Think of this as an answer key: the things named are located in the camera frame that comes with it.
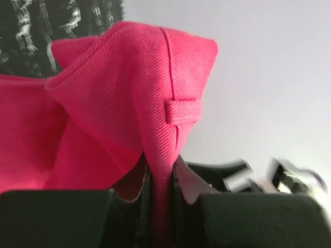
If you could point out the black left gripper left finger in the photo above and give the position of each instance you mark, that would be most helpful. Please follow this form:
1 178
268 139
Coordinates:
117 217

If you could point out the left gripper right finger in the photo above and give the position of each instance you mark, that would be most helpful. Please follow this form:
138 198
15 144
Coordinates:
205 217

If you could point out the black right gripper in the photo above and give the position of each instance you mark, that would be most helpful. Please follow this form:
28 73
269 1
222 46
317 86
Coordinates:
216 175

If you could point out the pink trousers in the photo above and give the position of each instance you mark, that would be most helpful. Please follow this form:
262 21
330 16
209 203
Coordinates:
137 89

